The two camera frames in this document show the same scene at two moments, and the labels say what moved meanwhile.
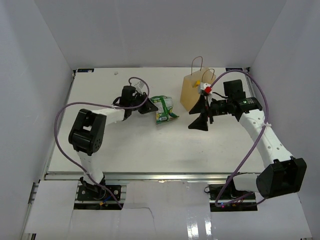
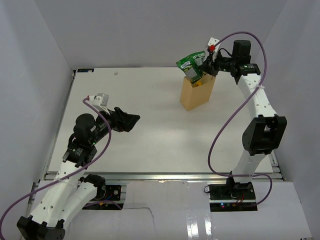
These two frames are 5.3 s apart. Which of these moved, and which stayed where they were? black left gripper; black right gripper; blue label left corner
Moved: black left gripper; black right gripper
Stayed: blue label left corner
